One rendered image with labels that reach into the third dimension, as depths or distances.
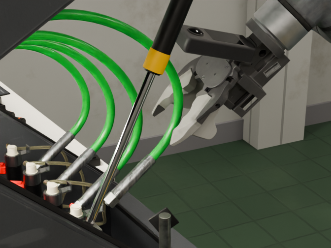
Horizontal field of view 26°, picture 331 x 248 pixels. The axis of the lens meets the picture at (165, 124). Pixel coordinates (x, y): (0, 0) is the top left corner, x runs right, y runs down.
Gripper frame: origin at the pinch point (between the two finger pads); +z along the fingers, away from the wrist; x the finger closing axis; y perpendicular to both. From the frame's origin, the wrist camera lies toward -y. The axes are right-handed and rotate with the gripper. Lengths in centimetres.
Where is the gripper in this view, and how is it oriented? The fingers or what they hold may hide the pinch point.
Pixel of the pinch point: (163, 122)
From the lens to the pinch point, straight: 107.4
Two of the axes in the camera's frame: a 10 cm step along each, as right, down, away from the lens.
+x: -3.4, -5.7, 7.5
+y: 6.3, 4.6, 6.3
